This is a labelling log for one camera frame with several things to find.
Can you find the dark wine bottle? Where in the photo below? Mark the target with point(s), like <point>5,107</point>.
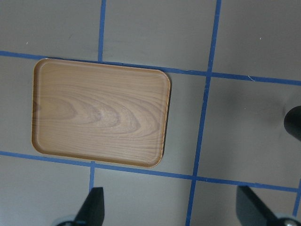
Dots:
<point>292,122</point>

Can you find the wooden tray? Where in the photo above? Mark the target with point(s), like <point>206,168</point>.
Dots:
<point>100,112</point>

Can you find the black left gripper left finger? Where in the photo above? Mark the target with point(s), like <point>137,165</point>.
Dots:
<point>91,212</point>

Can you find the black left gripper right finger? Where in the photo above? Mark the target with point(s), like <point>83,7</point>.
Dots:
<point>251,210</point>

